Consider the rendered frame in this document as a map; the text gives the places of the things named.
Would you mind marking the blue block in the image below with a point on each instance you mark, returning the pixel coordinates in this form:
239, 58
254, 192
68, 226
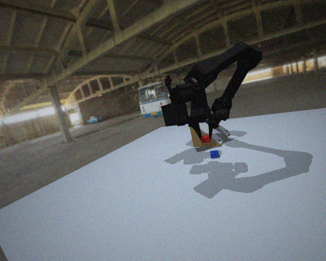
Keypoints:
214, 154

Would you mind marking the red block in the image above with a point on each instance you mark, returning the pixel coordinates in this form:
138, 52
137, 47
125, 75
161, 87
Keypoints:
205, 139

